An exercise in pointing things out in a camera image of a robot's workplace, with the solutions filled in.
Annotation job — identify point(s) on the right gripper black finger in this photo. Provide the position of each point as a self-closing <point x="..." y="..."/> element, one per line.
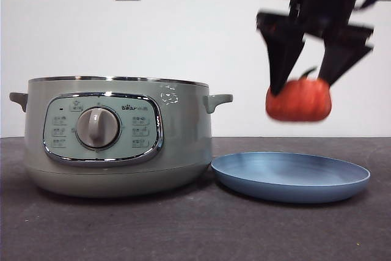
<point x="342" y="53"/>
<point x="282" y="47"/>

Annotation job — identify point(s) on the orange pumpkin with green stem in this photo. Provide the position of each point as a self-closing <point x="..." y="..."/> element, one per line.
<point x="299" y="102"/>

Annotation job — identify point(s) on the blue round plate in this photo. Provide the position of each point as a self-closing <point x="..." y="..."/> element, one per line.
<point x="290" y="181"/>

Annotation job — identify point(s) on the pale green electric steamer pot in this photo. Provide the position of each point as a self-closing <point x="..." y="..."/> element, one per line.
<point x="183" y="138"/>

